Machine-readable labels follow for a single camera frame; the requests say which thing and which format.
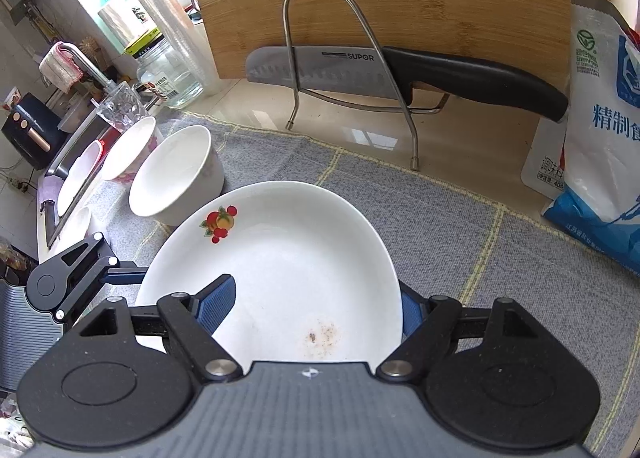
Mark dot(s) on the white plate with fruit print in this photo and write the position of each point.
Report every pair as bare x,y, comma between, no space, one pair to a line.
300,263

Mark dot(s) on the clear glass mug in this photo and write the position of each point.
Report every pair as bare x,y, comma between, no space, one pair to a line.
122,107

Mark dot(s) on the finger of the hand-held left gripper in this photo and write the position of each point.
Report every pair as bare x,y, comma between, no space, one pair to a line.
120,274

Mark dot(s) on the short plastic wrap roll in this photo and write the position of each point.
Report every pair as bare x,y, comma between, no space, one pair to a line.
122,20

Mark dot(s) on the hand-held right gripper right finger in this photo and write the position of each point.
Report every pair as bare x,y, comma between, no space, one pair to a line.
410,318

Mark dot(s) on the tall plastic wrap roll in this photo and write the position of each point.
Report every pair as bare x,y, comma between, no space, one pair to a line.
175,32

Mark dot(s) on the pink cloth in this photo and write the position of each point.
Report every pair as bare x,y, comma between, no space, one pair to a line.
60,67

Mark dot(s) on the glass jar with label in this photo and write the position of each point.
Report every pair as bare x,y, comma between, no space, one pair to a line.
172,75

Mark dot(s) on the grey checked table mat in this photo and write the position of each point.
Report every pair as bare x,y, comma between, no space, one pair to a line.
475,258

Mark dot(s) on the black appliance with knobs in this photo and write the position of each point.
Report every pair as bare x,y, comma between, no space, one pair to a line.
27,130

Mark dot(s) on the metal faucet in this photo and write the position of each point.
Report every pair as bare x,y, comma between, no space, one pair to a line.
87,65

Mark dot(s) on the steel sink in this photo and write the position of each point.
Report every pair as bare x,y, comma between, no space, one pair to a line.
50,170

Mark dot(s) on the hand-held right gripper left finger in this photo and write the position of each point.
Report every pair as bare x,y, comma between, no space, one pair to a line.
217,308

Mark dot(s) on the white ceramic bowl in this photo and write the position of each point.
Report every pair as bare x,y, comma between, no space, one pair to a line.
75,180
130,152
175,177

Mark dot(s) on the white and blue salt bag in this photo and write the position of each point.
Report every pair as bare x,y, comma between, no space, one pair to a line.
605,137

